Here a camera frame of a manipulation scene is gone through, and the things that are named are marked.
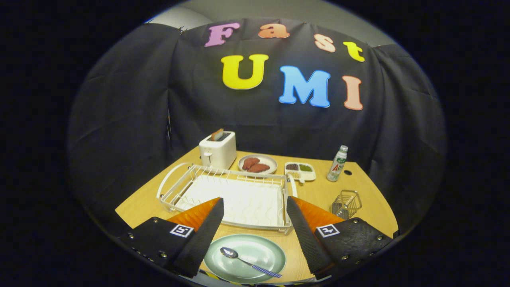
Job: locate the brown toast slice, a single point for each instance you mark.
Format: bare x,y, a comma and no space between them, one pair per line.
217,134

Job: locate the black backdrop cloth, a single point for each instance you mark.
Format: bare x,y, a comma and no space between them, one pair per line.
119,119

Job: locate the light green plate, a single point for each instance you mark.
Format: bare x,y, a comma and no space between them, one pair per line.
259,249

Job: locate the white toaster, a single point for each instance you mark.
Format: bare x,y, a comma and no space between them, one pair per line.
219,153

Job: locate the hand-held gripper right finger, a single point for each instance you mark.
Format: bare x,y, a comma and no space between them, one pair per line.
305,235

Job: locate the white divided bean dish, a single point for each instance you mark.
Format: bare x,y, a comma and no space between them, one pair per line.
301,171

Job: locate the red meat piece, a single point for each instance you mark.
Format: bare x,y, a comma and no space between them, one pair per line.
250,163
259,168

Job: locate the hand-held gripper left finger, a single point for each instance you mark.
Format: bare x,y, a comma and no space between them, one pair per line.
205,235

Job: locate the white drink bottle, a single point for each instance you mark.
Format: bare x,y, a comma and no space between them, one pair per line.
336,165

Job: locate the white dish rack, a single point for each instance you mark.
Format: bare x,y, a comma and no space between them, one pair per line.
247,203

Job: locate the small round beige dish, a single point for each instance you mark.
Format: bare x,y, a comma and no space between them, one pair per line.
271,160

